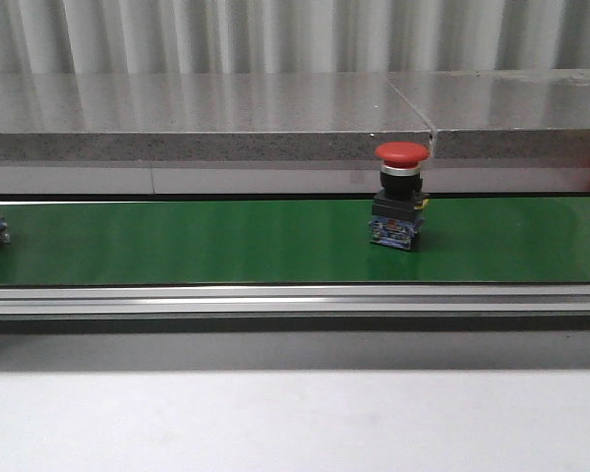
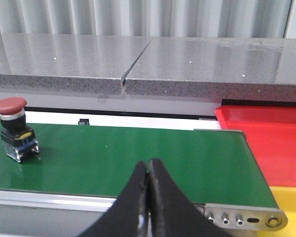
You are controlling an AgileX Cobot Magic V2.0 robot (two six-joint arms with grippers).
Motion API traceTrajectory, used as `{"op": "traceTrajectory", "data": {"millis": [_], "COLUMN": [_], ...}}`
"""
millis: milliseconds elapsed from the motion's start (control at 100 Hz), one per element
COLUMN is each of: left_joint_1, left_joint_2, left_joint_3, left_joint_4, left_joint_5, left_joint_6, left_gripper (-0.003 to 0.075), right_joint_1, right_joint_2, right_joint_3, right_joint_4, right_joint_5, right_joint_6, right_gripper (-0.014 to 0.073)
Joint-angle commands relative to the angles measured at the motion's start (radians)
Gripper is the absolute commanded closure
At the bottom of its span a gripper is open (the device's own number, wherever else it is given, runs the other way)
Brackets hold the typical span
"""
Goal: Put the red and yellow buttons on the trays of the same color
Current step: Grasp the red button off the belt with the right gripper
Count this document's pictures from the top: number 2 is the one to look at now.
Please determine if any grey stone slab left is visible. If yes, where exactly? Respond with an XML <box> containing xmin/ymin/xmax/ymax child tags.
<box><xmin>0</xmin><ymin>33</ymin><xmax>151</xmax><ymax>95</ymax></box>

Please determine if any green conveyor belt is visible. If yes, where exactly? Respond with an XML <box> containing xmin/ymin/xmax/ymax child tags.
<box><xmin>0</xmin><ymin>124</ymin><xmax>277</xmax><ymax>208</ymax></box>

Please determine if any red plastic tray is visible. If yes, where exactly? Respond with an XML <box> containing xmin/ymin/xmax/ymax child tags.
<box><xmin>215</xmin><ymin>106</ymin><xmax>296</xmax><ymax>187</ymax></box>

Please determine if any grey stone slab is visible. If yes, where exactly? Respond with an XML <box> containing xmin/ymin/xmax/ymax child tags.
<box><xmin>0</xmin><ymin>33</ymin><xmax>151</xmax><ymax>95</ymax></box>
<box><xmin>125</xmin><ymin>38</ymin><xmax>296</xmax><ymax>103</ymax></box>

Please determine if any white pleated curtain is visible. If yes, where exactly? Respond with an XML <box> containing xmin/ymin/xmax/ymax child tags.
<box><xmin>0</xmin><ymin>0</ymin><xmax>292</xmax><ymax>38</ymax></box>

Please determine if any metal conveyor end bracket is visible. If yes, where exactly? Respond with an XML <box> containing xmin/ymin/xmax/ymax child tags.
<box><xmin>204</xmin><ymin>203</ymin><xmax>288</xmax><ymax>231</ymax></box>

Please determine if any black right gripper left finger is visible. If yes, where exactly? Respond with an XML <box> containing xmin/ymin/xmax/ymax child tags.
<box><xmin>79</xmin><ymin>161</ymin><xmax>148</xmax><ymax>237</ymax></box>

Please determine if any aluminium conveyor side rail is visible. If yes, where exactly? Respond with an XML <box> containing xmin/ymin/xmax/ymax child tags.
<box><xmin>0</xmin><ymin>190</ymin><xmax>116</xmax><ymax>212</ymax></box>

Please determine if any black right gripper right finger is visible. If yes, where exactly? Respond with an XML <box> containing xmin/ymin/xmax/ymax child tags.
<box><xmin>149</xmin><ymin>158</ymin><xmax>231</xmax><ymax>237</ymax></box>

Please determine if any yellow plastic tray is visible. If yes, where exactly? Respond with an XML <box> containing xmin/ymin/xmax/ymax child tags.
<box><xmin>258</xmin><ymin>186</ymin><xmax>296</xmax><ymax>237</ymax></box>

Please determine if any red mushroom push button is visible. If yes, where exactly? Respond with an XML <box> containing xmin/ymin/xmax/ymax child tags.
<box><xmin>0</xmin><ymin>97</ymin><xmax>39</xmax><ymax>163</ymax></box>

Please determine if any grey stone slab right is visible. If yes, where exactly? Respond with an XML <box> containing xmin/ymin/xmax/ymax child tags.
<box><xmin>125</xmin><ymin>38</ymin><xmax>296</xmax><ymax>103</ymax></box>

